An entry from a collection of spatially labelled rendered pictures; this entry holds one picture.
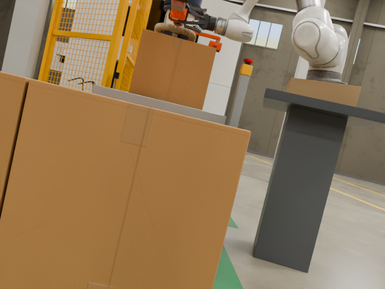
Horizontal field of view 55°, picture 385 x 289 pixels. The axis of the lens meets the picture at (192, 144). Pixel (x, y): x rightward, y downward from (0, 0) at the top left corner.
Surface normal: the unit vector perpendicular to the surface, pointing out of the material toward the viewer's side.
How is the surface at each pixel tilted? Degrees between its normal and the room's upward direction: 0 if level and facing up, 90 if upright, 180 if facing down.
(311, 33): 100
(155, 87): 90
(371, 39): 90
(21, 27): 90
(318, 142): 90
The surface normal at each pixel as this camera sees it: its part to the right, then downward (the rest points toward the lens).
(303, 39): -0.57, 0.07
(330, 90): -0.18, 0.01
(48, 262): 0.07, 0.07
